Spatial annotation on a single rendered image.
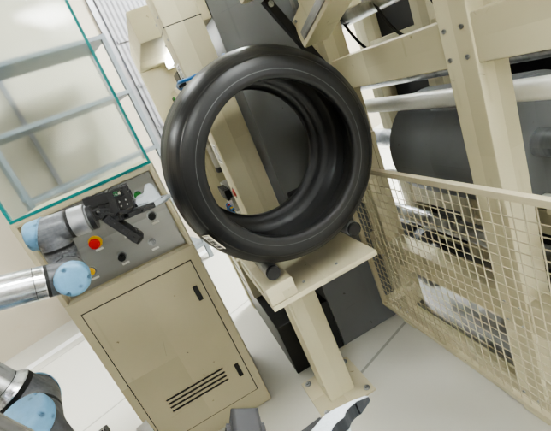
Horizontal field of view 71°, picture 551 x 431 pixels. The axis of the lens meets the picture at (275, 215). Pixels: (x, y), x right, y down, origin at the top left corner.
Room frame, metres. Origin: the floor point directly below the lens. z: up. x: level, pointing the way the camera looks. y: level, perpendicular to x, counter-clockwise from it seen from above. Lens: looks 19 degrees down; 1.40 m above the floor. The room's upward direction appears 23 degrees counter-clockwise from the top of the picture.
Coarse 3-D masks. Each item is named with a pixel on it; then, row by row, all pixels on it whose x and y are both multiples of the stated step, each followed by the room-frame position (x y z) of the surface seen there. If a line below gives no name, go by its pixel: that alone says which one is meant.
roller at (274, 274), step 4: (256, 264) 1.11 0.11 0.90; (260, 264) 1.06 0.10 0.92; (264, 264) 1.04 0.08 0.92; (268, 264) 1.03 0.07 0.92; (272, 264) 1.02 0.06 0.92; (260, 268) 1.06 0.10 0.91; (264, 268) 1.03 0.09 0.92; (268, 268) 1.01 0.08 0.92; (272, 268) 1.01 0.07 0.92; (276, 268) 1.01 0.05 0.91; (264, 272) 1.02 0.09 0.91; (268, 272) 1.00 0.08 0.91; (272, 272) 1.01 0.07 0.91; (276, 272) 1.01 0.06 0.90; (280, 272) 1.01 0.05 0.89; (268, 276) 1.00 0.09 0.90; (272, 276) 1.00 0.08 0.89; (276, 276) 1.01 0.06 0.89
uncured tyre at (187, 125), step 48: (240, 48) 1.07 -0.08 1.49; (288, 48) 1.06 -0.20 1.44; (192, 96) 1.00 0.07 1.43; (288, 96) 1.32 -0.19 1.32; (336, 96) 1.04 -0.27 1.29; (192, 144) 0.96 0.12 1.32; (336, 144) 1.30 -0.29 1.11; (192, 192) 0.95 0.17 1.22; (336, 192) 1.22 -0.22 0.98; (240, 240) 0.96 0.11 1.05; (288, 240) 0.98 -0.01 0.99
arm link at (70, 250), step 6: (66, 246) 0.97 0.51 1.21; (72, 246) 0.98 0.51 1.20; (48, 252) 0.95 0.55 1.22; (54, 252) 0.95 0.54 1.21; (60, 252) 0.96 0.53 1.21; (66, 252) 0.96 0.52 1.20; (72, 252) 0.97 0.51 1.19; (78, 252) 0.99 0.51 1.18; (48, 258) 0.96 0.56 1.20; (54, 258) 0.95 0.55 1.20
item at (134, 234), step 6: (108, 216) 1.01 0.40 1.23; (108, 222) 1.00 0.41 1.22; (114, 222) 1.01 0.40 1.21; (120, 222) 1.01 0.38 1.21; (126, 222) 1.04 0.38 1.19; (114, 228) 1.01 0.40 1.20; (120, 228) 1.01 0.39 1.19; (126, 228) 1.01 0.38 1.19; (132, 228) 1.03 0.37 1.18; (138, 228) 1.05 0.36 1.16; (126, 234) 1.01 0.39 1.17; (132, 234) 1.01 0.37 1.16; (138, 234) 1.02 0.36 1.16; (132, 240) 1.01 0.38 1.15; (138, 240) 1.02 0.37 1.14
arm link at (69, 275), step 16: (16, 272) 0.83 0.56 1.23; (32, 272) 0.83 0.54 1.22; (48, 272) 0.84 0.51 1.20; (64, 272) 0.82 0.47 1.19; (80, 272) 0.83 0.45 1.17; (0, 288) 0.79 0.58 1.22; (16, 288) 0.80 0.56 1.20; (32, 288) 0.81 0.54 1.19; (48, 288) 0.82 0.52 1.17; (64, 288) 0.81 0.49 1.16; (80, 288) 0.83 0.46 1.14; (0, 304) 0.78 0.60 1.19; (16, 304) 0.80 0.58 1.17
